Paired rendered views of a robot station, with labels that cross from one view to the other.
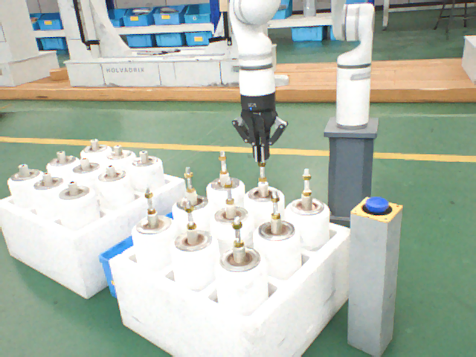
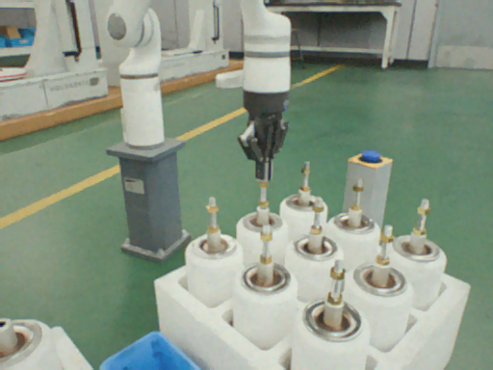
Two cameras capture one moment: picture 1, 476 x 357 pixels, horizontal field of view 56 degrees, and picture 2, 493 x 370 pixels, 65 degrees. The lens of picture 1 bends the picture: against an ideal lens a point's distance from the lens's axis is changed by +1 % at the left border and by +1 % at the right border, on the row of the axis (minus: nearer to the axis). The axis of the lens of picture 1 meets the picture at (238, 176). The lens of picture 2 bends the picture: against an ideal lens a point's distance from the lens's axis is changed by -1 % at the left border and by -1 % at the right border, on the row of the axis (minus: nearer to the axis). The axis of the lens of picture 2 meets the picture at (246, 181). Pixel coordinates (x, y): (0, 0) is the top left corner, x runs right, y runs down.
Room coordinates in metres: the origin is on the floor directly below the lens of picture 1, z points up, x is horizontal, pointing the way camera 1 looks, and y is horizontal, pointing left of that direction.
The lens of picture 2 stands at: (0.90, 0.58, 0.61)
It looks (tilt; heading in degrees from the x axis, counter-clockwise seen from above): 23 degrees down; 276
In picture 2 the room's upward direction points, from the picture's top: straight up
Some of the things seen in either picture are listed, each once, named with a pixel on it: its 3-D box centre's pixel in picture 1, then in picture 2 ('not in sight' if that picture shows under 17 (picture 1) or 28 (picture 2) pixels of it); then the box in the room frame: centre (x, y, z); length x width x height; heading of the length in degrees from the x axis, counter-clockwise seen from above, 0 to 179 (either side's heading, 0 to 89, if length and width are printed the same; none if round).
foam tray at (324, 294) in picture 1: (236, 277); (308, 323); (0.84, 0.02, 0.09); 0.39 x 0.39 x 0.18; 49
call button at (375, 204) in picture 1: (376, 206); (370, 157); (0.71, -0.25, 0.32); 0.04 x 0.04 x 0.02
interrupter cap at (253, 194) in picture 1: (263, 194); (262, 222); (0.93, -0.06, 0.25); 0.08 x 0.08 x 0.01
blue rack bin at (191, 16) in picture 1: (204, 13); not in sight; (6.11, 0.27, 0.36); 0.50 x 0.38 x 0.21; 159
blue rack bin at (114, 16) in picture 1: (116, 18); not in sight; (6.55, 1.49, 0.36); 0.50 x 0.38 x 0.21; 161
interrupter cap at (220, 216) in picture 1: (231, 216); (314, 248); (0.84, 0.02, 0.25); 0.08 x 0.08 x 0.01
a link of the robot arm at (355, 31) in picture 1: (355, 38); (137, 43); (1.25, -0.35, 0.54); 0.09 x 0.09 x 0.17; 69
